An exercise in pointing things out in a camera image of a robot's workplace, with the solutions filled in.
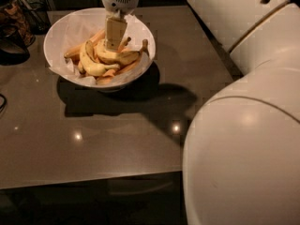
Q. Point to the orange banana back left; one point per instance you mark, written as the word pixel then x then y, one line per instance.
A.
pixel 73 53

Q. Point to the orange banana right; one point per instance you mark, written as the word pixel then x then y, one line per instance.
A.
pixel 110 74

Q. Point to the patterned brown jar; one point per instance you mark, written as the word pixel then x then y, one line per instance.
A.
pixel 12 13

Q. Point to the black kettle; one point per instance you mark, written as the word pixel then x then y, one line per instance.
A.
pixel 12 48

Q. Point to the white bowl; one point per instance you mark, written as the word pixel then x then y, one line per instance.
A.
pixel 62 32

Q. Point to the orange banana middle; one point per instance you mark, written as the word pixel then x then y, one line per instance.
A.
pixel 123 44

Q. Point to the black wire basket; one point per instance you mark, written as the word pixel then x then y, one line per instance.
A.
pixel 37 16

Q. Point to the orange banana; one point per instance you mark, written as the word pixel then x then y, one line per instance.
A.
pixel 110 74
pixel 73 53
pixel 123 44

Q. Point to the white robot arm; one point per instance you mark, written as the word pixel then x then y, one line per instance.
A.
pixel 241 159

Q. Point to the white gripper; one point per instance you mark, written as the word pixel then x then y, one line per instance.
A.
pixel 115 25

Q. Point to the yellow banana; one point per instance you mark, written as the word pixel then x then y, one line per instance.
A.
pixel 122 58
pixel 89 64

